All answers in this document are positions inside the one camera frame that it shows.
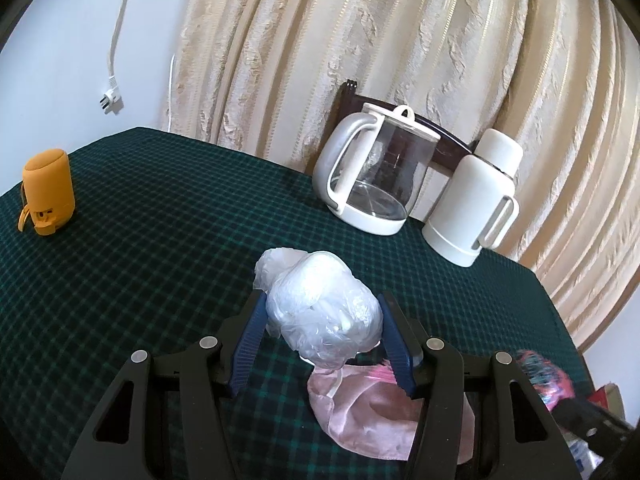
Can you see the orange cylindrical speaker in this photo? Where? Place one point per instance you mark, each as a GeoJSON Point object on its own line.
{"type": "Point", "coordinates": [50, 180]}

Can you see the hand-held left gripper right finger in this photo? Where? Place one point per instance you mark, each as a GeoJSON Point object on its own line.
{"type": "Point", "coordinates": [397, 350]}

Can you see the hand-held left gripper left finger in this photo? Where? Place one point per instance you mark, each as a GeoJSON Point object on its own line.
{"type": "Point", "coordinates": [247, 350]}

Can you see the white thermos jug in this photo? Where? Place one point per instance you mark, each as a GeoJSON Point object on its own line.
{"type": "Point", "coordinates": [465, 200]}

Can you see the green plaid tablecloth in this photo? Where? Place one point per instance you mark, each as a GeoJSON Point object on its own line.
{"type": "Point", "coordinates": [150, 235]}

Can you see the dark wooden chair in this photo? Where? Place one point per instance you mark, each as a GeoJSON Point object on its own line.
{"type": "Point", "coordinates": [344, 102]}

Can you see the cream patterned curtain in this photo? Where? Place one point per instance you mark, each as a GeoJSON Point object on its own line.
{"type": "Point", "coordinates": [300, 35]}

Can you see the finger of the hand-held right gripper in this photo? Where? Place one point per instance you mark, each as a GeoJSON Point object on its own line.
{"type": "Point", "coordinates": [590, 425]}

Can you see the white plastic bag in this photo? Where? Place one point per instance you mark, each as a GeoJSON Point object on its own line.
{"type": "Point", "coordinates": [320, 305]}

